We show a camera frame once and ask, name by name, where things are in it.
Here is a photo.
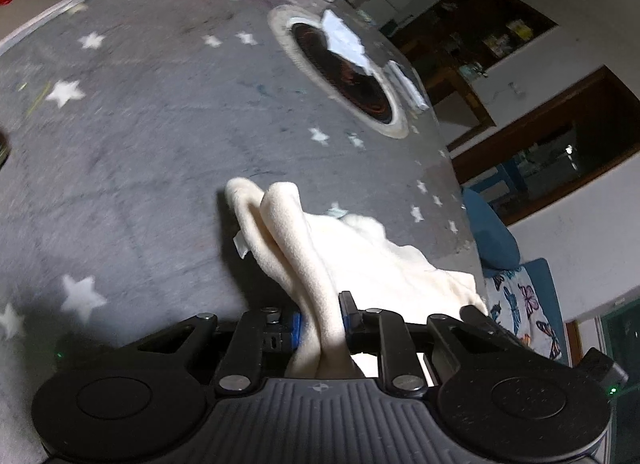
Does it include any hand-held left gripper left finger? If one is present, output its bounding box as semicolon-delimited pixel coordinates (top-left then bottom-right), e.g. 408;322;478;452
127;308;303;393

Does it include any white paper tissue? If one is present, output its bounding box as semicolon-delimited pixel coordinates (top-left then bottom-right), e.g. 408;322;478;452
320;10;375;77

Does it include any blue cushion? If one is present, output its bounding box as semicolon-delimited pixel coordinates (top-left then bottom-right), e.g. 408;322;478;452
462;186;571;365

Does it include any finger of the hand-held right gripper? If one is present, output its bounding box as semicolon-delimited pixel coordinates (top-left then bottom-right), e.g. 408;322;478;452
459;304;532;351

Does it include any dark wooden window frame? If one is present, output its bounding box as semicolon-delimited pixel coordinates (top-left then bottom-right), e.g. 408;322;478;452
450;65;640;227

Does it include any butterfly print cushion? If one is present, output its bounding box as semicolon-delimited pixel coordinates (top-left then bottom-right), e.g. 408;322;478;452
487;266;563;361

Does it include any wooden side table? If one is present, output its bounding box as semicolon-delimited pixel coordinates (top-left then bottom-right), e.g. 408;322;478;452
400;51;496;152

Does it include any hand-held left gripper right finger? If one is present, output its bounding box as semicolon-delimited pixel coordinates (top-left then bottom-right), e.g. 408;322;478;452
338;290;502;397

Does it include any dark wooden shelf cabinet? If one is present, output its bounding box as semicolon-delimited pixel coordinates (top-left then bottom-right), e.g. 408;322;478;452
385;0;558;75

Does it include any grey star-print tablecloth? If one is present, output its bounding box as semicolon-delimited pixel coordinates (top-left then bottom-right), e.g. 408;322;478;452
0;0;488;464

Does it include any cream white towel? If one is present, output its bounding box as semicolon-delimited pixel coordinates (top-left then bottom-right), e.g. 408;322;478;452
225;176;488;380

